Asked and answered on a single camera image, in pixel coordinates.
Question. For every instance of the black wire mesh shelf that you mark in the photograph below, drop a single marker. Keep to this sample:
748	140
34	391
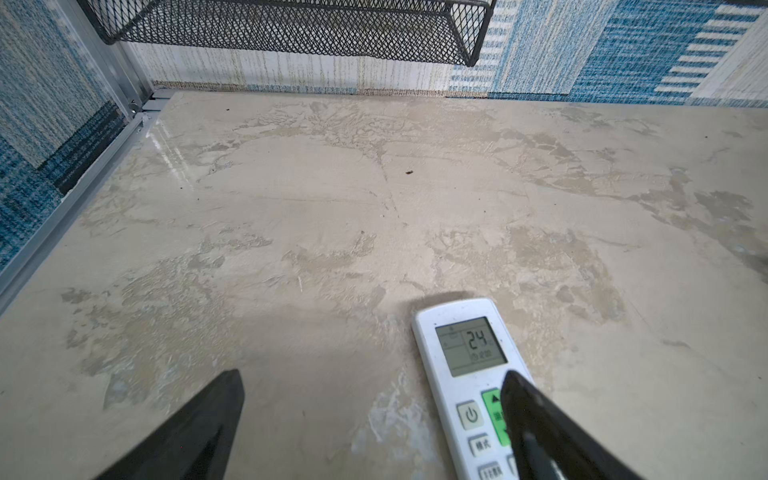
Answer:
443	32

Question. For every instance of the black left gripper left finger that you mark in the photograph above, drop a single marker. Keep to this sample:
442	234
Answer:
195	442

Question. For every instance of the white air conditioner remote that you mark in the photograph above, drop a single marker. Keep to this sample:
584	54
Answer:
467	350

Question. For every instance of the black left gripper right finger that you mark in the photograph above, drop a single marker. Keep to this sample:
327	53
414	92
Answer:
547	443

